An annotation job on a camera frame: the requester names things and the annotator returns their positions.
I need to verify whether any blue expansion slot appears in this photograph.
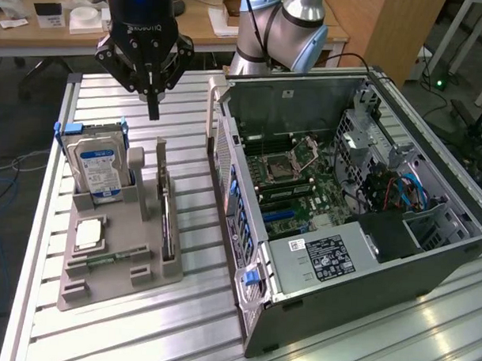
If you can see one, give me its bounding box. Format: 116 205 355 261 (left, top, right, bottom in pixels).
262 207 295 224

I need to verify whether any blue SATA wire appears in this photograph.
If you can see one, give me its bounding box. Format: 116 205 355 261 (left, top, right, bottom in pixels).
408 173 431 212
397 173 419 212

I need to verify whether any metal socket cover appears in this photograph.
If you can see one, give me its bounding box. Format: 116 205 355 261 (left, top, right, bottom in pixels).
290 135 321 169

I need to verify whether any green motherboard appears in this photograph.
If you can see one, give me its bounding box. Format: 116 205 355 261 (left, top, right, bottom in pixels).
238 128 365 243

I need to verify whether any black floor equipment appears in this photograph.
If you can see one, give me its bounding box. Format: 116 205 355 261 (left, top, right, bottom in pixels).
446 97 482 181

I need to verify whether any black plastic air shroud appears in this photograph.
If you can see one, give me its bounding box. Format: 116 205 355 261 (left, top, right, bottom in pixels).
355 207 426 264

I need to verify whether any black RAM slot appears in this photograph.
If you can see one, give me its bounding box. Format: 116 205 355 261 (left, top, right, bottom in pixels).
245 135 294 145
247 141 294 150
245 131 294 139
248 146 295 156

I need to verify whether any blue floor cable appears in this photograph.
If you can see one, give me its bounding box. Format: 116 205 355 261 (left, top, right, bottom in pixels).
0 146 50 323

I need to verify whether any white desk frame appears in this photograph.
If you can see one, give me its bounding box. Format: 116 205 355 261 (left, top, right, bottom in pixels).
420 0 482 108

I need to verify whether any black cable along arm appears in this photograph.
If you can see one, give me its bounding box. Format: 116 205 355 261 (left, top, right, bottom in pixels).
238 0 276 68

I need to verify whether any blue case release latch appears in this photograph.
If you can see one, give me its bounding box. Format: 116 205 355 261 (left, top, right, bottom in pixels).
240 268 260 287

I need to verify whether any wooden desk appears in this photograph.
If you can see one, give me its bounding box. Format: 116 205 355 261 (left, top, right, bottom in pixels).
0 0 351 71

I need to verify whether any wooden cabinet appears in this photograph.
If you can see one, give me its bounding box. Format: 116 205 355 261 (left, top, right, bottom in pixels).
322 0 447 90

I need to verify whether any black office chair base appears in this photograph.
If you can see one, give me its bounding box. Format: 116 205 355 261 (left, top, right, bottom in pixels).
13 55 98 102

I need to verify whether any silver CPU chip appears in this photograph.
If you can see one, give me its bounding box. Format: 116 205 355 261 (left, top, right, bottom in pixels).
73 219 107 253

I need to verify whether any black and white box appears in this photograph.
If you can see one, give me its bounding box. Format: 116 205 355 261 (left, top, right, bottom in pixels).
32 2 67 29

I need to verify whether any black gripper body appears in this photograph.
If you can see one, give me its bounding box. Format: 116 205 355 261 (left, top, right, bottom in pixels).
101 0 185 74

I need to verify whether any gray parts rack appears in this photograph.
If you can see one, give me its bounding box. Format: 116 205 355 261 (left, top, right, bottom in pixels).
57 132 188 317

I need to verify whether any gray power supply unit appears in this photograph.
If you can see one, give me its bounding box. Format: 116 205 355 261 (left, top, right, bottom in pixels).
264 218 384 302

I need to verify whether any clear plastic bag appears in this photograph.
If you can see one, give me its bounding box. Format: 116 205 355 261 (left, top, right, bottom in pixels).
0 0 31 21

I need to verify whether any brown cardboard box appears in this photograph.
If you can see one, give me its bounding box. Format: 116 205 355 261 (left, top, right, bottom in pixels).
222 0 245 18

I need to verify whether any black cable to case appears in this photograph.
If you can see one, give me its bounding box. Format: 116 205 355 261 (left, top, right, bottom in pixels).
322 51 374 74

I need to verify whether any open black PC case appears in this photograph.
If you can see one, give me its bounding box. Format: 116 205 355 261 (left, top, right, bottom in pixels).
198 59 482 361

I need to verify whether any graphics card with metal bracket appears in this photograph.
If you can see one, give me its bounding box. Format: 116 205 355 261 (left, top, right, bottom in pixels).
151 136 180 263

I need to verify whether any red wire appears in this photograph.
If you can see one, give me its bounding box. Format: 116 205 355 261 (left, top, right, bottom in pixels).
383 173 397 211

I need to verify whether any hard disk with blue carrier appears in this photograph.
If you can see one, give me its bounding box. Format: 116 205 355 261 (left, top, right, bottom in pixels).
51 116 134 206

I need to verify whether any perforated metal disk bay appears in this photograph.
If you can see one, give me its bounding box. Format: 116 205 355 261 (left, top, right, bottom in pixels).
330 107 396 189

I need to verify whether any CPU socket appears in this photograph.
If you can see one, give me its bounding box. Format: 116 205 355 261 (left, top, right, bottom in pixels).
265 150 303 184

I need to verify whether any loose green RAM stick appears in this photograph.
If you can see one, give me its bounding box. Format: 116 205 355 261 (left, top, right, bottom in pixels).
85 251 131 268

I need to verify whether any white paper card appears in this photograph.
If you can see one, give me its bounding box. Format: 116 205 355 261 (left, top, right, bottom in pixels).
0 16 30 30

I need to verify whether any white square box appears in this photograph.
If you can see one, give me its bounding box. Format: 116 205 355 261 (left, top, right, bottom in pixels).
67 5 105 37

